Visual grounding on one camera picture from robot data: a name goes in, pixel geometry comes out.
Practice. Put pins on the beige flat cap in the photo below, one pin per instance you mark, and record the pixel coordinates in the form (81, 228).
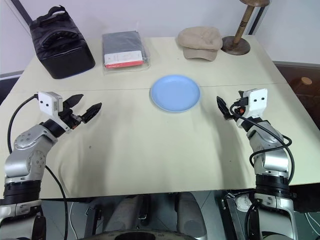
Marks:
(200, 42)

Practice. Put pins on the black padded bag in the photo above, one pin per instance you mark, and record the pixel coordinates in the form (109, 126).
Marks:
(61, 47)

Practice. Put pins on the dark brown side table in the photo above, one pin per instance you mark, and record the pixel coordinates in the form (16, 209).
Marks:
(303, 100)

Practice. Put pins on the grey rounded robot leg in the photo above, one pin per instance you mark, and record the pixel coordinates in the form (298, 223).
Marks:
(191, 215)

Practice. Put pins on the round light wooden knob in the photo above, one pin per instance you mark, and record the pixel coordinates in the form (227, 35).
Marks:
(306, 80)

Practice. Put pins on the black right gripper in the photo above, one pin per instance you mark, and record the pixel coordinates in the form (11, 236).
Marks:
(242, 95)

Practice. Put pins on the dark rounded robot waist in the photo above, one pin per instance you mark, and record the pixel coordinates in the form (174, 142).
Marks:
(140, 235)

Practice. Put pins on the cream tablecloth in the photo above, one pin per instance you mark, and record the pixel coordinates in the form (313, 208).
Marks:
(150, 145)

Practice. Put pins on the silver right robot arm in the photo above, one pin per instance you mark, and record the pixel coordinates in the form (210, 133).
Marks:
(271, 160)

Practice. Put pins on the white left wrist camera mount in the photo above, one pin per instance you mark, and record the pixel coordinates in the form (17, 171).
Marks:
(48, 102)

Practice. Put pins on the packaged dark cloth, red label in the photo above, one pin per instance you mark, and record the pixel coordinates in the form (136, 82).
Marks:
(123, 48)

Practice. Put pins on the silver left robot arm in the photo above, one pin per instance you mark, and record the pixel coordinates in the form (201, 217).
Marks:
(23, 160)

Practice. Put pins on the light blue round plate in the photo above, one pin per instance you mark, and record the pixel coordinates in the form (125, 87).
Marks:
(175, 93)

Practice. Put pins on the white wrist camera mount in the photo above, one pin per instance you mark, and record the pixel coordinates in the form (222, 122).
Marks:
(48, 102)
(257, 101)

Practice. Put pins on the brown wooden hat stand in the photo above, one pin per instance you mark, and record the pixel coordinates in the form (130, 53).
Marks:
(237, 42)

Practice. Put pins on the black metal frame bar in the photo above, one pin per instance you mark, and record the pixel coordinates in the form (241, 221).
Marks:
(256, 17)

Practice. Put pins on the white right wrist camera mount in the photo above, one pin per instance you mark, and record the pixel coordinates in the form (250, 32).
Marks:
(257, 101)

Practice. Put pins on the black diagonal strip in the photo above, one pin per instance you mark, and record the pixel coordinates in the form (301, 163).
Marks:
(23, 13)

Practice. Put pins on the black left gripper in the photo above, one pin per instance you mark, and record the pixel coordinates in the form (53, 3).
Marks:
(71, 119)

